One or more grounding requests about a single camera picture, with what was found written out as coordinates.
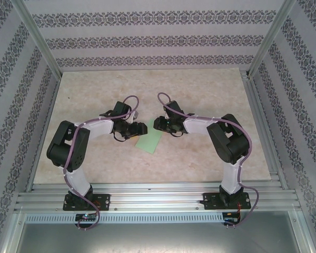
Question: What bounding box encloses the green paper sheet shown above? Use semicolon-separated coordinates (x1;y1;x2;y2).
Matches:
134;118;163;154

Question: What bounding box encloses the grey metal sheet panel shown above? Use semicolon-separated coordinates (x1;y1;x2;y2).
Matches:
15;223;310;253

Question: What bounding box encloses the purple cable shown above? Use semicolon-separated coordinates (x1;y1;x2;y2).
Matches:
157;92;261;229
64;94;142;232

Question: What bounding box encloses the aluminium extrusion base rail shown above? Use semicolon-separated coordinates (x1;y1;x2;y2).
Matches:
14;181;299;212

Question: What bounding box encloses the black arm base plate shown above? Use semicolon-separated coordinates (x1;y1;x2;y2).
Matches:
202;192;251;211
64;193;112;212

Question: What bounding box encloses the grey slotted cable duct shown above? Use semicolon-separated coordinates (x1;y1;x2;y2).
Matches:
25;212;225;225

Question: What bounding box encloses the aluminium side rail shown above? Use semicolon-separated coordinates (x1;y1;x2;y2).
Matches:
25;75;62;192
239;70;289;190

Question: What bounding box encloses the aluminium frame post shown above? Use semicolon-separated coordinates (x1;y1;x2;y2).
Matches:
246;0;300;79
12;0;63;77

